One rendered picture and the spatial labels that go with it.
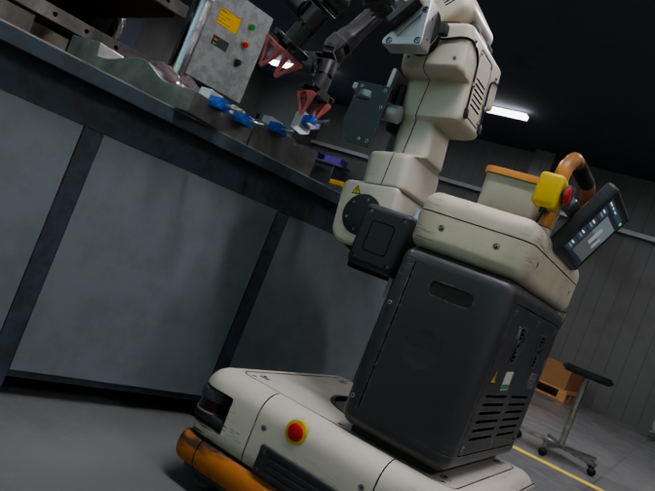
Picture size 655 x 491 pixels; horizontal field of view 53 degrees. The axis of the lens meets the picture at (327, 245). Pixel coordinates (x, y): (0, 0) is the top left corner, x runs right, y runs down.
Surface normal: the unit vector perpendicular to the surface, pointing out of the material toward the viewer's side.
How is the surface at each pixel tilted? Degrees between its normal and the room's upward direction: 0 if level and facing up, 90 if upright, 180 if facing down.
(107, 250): 90
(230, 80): 90
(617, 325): 90
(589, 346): 90
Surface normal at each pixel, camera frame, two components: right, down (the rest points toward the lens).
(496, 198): -0.49, -0.17
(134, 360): 0.66, 0.26
